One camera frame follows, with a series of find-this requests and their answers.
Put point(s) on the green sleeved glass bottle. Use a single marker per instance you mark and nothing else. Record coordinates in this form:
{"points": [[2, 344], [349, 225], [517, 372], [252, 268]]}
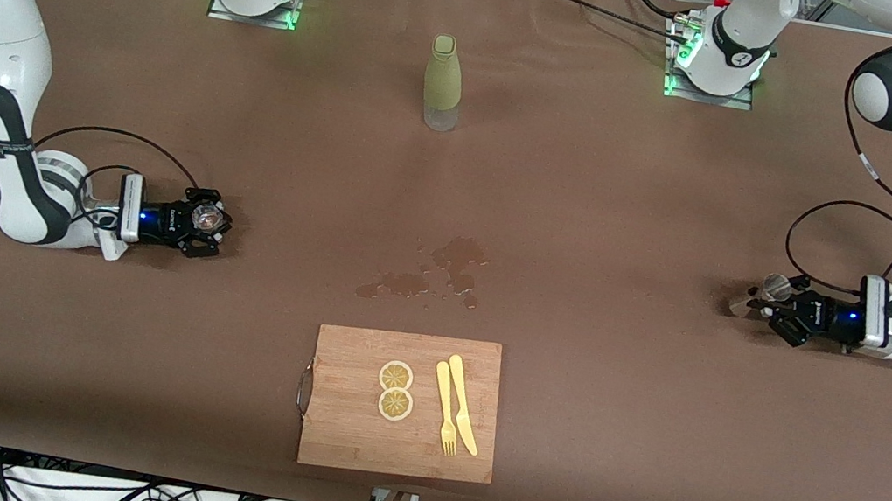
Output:
{"points": [[443, 82]]}

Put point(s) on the lemon slice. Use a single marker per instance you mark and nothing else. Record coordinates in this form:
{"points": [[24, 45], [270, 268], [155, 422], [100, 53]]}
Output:
{"points": [[395, 405], [395, 376]]}

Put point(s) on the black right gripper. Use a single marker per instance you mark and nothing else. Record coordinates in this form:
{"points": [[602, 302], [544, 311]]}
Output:
{"points": [[165, 222]]}

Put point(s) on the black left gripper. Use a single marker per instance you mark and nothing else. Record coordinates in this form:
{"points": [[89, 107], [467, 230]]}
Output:
{"points": [[823, 317]]}

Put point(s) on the clear glass shaker cup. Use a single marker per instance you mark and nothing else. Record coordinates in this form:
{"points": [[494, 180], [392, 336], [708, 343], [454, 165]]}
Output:
{"points": [[208, 217]]}

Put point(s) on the dark liquid spill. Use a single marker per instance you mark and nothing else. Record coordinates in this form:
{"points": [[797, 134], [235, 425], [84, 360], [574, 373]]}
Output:
{"points": [[459, 254]]}

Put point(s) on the brown table cover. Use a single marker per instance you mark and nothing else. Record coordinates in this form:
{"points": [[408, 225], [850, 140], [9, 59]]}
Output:
{"points": [[88, 338]]}

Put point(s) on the metal jigger measuring cup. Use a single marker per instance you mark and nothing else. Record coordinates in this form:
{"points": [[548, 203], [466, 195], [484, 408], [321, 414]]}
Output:
{"points": [[776, 287]]}

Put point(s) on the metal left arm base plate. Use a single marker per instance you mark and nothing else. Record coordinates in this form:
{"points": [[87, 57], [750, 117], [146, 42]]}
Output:
{"points": [[738, 103]]}

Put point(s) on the yellow plastic fork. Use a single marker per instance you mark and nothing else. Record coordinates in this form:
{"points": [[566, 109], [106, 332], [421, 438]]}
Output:
{"points": [[443, 400]]}

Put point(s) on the wooden cutting board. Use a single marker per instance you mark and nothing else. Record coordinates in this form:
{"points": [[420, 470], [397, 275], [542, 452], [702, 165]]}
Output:
{"points": [[348, 430]]}

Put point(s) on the yellow plastic knife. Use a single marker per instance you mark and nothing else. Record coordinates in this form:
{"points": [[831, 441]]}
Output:
{"points": [[460, 394]]}

